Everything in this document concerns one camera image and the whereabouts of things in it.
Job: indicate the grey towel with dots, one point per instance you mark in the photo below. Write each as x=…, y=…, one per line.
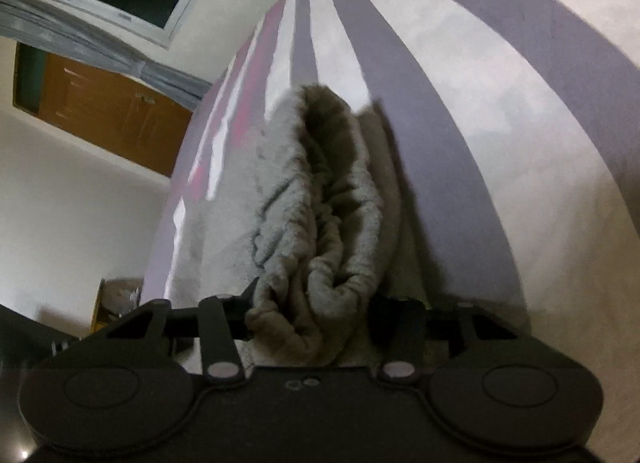
x=345, y=223

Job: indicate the brown wooden door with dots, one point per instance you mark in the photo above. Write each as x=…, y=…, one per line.
x=110, y=103

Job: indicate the grey-blue curtain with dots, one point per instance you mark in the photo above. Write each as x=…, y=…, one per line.
x=100, y=50

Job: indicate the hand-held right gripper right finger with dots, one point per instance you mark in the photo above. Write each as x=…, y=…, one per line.
x=400, y=328

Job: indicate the cardboard box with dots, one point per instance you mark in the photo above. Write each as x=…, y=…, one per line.
x=112, y=300

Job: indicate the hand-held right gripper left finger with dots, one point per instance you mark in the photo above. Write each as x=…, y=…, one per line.
x=217, y=328

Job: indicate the striped bed sheet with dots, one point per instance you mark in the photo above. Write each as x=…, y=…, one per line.
x=500, y=118

